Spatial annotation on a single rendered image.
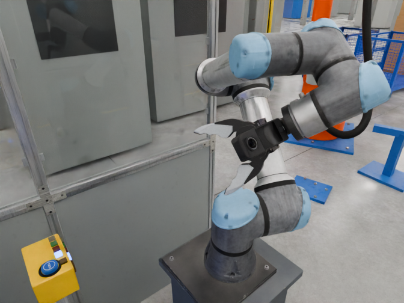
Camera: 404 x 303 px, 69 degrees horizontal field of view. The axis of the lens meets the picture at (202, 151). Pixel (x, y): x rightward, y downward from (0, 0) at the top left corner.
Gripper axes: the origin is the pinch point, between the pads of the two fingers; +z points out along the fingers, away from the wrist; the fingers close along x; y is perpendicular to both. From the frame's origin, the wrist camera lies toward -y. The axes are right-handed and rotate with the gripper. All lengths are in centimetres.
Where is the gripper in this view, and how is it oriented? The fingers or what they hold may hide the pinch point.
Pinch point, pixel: (207, 164)
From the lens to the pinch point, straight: 62.8
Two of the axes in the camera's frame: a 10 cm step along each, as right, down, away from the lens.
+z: -7.9, 4.1, 4.6
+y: 4.3, -1.7, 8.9
